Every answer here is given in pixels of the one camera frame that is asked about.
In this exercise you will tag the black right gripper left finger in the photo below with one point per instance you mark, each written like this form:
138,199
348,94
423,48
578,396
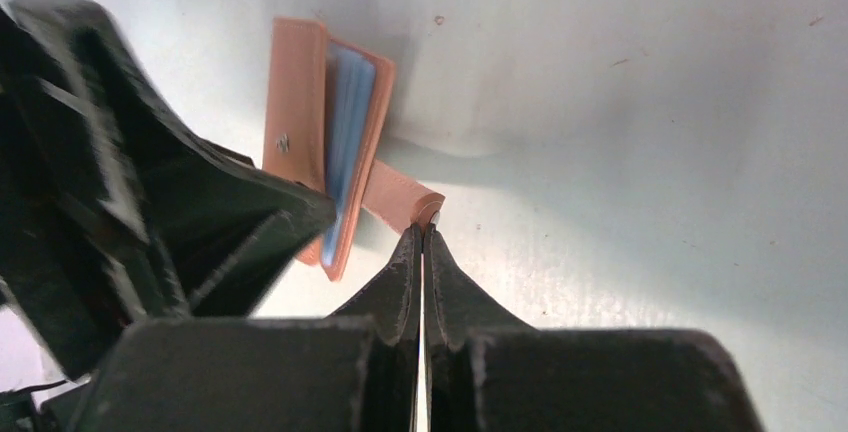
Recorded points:
355,370

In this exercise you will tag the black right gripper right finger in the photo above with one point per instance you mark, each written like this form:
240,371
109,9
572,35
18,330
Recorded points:
490,371

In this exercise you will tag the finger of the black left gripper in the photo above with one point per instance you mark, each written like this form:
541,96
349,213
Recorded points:
112,210

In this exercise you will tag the tan leather card holder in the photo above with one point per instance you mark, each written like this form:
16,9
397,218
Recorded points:
327,103

